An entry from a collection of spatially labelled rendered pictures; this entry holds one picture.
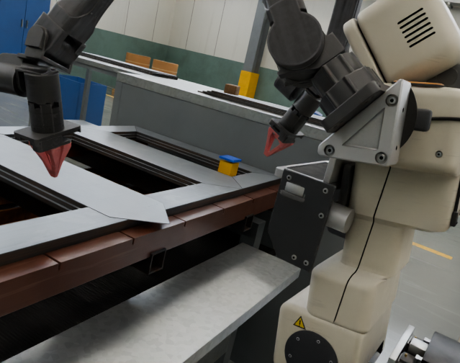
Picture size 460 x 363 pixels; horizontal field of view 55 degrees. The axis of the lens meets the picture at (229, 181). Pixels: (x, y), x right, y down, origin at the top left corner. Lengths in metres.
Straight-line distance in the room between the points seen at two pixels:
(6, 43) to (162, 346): 8.95
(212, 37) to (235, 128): 10.59
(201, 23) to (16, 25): 4.97
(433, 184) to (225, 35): 11.43
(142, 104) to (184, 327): 1.30
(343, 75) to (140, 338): 0.58
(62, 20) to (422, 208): 0.67
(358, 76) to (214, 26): 11.75
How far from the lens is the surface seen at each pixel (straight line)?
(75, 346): 0.86
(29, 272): 0.76
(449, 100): 0.70
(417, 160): 0.71
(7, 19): 9.58
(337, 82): 0.62
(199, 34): 12.61
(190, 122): 1.89
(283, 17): 0.65
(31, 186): 1.11
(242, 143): 1.77
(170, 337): 0.91
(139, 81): 2.07
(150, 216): 0.99
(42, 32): 0.84
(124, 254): 0.92
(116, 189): 1.12
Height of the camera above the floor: 1.20
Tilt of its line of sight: 14 degrees down
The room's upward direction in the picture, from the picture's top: 13 degrees clockwise
